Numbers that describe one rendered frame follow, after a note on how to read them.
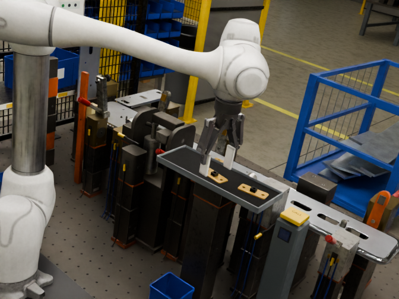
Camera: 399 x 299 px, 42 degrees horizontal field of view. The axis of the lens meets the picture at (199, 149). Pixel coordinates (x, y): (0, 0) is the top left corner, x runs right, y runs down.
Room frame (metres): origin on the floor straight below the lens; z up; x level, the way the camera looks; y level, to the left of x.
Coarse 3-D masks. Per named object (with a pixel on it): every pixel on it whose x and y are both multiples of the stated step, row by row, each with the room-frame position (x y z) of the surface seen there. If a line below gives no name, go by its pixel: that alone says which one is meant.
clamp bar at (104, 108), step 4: (96, 76) 1.89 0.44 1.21; (100, 76) 1.90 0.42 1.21; (104, 76) 1.92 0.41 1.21; (108, 76) 1.91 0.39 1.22; (96, 80) 1.88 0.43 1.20; (100, 80) 1.88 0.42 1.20; (104, 80) 1.88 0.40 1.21; (108, 80) 1.91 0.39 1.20; (96, 84) 1.90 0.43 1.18; (100, 84) 1.88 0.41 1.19; (104, 84) 1.88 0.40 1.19; (100, 88) 1.88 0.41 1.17; (104, 88) 1.89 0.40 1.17; (100, 92) 1.89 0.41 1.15; (104, 92) 1.89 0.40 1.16; (100, 96) 1.89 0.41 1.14; (104, 96) 1.89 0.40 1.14; (100, 100) 1.89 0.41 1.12; (104, 100) 1.89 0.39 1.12; (100, 104) 1.90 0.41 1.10; (104, 104) 1.89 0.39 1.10; (100, 108) 1.91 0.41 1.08; (104, 108) 1.89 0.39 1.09
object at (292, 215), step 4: (288, 208) 1.24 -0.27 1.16; (292, 208) 1.25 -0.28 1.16; (284, 212) 1.22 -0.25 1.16; (288, 212) 1.22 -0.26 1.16; (292, 212) 1.22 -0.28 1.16; (296, 212) 1.23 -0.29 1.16; (300, 212) 1.23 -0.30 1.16; (280, 216) 1.21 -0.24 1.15; (284, 216) 1.20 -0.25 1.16; (288, 216) 1.20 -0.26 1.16; (292, 216) 1.20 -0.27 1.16; (296, 216) 1.21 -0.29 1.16; (300, 216) 1.21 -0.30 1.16; (304, 216) 1.22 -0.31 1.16; (308, 216) 1.22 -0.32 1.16; (288, 220) 1.19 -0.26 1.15; (292, 220) 1.19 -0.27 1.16; (296, 220) 1.19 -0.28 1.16; (300, 220) 1.19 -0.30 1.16; (304, 220) 1.20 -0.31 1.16; (296, 224) 1.18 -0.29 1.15; (300, 224) 1.18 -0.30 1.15
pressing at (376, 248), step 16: (112, 112) 2.08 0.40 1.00; (128, 112) 2.11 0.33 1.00; (112, 128) 1.92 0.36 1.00; (256, 176) 1.72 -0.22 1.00; (320, 208) 1.56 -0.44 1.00; (320, 224) 1.46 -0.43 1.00; (352, 224) 1.49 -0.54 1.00; (368, 240) 1.41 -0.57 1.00; (384, 240) 1.43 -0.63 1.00; (368, 256) 1.33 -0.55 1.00; (384, 256) 1.34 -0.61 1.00
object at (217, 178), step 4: (208, 172) 1.36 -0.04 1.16; (212, 172) 1.35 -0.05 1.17; (216, 172) 1.36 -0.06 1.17; (208, 176) 1.34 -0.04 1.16; (212, 176) 1.34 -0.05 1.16; (216, 176) 1.35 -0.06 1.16; (220, 176) 1.35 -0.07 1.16; (216, 180) 1.32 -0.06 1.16; (220, 180) 1.33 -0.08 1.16; (224, 180) 1.33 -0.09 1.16
